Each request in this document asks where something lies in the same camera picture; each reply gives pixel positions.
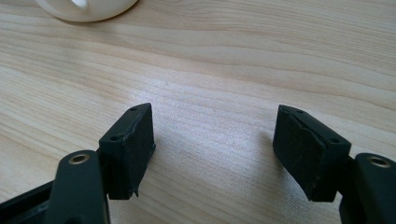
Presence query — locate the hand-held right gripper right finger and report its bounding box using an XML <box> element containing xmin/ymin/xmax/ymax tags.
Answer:
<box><xmin>273</xmin><ymin>105</ymin><xmax>352</xmax><ymax>203</ymax></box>

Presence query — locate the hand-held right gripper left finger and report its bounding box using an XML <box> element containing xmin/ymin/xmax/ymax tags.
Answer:
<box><xmin>98</xmin><ymin>103</ymin><xmax>156</xmax><ymax>201</ymax></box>

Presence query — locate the cream ceramic cup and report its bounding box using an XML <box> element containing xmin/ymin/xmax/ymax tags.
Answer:
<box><xmin>35</xmin><ymin>0</ymin><xmax>138</xmax><ymax>23</ymax></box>

